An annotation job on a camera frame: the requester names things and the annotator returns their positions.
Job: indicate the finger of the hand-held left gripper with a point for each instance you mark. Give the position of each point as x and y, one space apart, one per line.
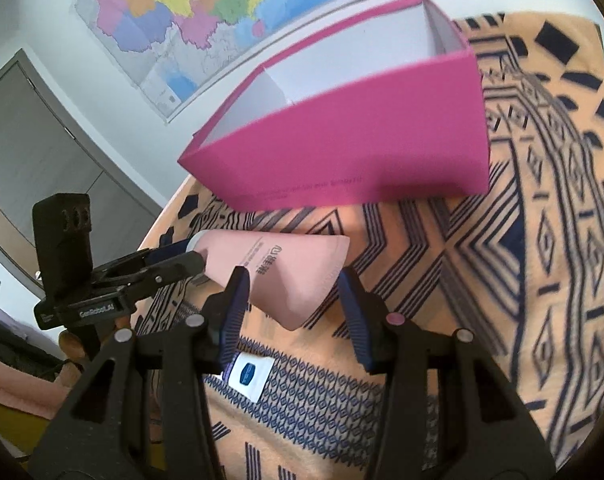
172 250
177 267

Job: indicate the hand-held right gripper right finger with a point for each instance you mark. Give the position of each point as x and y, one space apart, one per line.
354 320

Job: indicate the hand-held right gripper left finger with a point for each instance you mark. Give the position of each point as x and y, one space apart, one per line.
234 320

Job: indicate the pink cosmetic tube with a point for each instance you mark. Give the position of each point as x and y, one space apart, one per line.
292 270

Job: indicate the magenta cardboard box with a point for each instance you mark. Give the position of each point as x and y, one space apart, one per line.
357 150

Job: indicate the person's left forearm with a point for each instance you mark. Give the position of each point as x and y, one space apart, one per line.
17 385

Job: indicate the person's left hand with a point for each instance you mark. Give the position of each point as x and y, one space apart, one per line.
71 347

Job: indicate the small white tube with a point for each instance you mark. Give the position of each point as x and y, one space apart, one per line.
249 375

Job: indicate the dark cloth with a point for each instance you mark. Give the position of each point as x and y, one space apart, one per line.
12 340

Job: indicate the grey wardrobe door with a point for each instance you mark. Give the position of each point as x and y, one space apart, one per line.
32 135

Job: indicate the orange patterned blanket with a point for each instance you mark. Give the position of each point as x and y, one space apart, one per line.
482 310

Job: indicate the colourful wall map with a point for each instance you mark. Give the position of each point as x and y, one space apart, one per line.
182 0

